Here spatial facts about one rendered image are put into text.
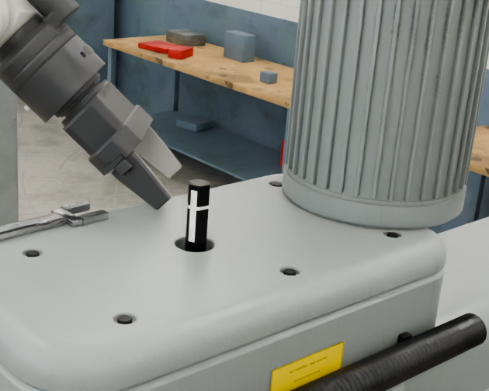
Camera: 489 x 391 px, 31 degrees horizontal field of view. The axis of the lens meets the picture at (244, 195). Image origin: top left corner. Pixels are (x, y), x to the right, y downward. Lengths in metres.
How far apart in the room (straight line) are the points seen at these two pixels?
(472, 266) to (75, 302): 0.62
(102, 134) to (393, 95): 0.29
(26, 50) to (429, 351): 0.49
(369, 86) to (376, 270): 0.18
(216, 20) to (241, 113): 0.79
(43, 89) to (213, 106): 6.60
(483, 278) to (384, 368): 0.36
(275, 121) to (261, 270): 6.15
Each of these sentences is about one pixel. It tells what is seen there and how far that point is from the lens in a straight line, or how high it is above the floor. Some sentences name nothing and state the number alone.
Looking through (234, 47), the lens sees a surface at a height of 0.98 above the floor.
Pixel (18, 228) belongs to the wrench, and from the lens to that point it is 0.84.
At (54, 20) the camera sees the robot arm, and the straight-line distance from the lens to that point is 0.91.
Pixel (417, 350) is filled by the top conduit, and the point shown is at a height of 1.80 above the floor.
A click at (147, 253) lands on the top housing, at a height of 1.89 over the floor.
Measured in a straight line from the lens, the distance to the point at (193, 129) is 7.12.
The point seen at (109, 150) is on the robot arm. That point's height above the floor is 1.95.
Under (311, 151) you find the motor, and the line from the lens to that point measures 0.91.
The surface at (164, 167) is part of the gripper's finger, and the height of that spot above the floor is 1.90.
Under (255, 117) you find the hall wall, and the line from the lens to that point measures 7.08.
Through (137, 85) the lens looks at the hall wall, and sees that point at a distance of 8.35.
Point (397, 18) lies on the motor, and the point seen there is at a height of 2.10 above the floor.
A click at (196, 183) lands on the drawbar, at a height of 1.95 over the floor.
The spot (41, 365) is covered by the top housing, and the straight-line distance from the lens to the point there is 0.66.
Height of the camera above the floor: 2.22
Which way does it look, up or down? 20 degrees down
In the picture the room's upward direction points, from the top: 4 degrees clockwise
